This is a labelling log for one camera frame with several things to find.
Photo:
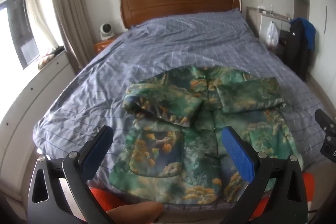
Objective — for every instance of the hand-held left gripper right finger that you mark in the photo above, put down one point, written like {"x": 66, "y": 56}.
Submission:
{"x": 240, "y": 157}

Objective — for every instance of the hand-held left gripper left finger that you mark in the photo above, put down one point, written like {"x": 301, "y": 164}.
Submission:
{"x": 101, "y": 144}

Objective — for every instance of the green printed jacket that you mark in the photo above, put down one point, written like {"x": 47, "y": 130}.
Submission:
{"x": 199, "y": 113}

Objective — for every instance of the person's left hand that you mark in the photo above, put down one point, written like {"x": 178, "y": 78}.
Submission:
{"x": 136, "y": 213}

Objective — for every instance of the white windowsill cabinet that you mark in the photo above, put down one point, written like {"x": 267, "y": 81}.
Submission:
{"x": 31, "y": 98}

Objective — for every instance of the black hanging jacket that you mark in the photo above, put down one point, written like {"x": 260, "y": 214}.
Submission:
{"x": 298, "y": 48}

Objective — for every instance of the wooden nightstand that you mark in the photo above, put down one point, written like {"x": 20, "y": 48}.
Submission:
{"x": 103, "y": 44}

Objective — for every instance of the clutter on windowsill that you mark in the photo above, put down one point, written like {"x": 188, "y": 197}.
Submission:
{"x": 48, "y": 57}

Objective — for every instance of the blue hanging garment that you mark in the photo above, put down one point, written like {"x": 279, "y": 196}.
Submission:
{"x": 309, "y": 32}

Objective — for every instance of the white round fan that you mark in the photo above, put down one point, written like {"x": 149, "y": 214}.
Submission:
{"x": 106, "y": 30}

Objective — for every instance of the white plastic bag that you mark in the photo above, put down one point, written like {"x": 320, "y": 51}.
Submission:
{"x": 272, "y": 35}

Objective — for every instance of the bed with blue checked sheet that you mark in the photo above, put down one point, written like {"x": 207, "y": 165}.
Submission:
{"x": 183, "y": 43}

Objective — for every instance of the beige curtain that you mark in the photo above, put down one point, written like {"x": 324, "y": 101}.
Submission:
{"x": 71, "y": 16}

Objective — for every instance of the grey desk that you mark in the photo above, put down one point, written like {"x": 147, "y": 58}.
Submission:
{"x": 258, "y": 22}

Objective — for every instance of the clear bottle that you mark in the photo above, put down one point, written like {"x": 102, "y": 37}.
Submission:
{"x": 270, "y": 10}

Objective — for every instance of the white sheer curtain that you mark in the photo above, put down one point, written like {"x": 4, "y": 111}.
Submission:
{"x": 43, "y": 19}

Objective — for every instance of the window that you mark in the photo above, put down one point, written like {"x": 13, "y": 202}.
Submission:
{"x": 18, "y": 32}

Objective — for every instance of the wooden headboard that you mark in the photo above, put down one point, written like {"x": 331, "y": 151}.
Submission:
{"x": 178, "y": 3}

